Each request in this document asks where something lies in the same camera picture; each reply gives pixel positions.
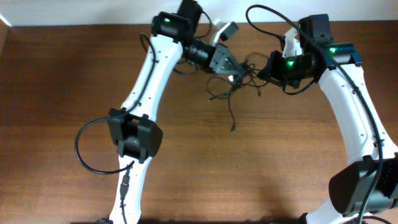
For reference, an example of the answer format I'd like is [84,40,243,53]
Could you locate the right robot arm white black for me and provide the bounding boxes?
[259,14,397,223]

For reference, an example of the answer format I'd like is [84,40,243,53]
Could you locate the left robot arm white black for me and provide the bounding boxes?
[108,1,244,223]

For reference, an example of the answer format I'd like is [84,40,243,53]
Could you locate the black usb cables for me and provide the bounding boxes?
[205,52,271,133]

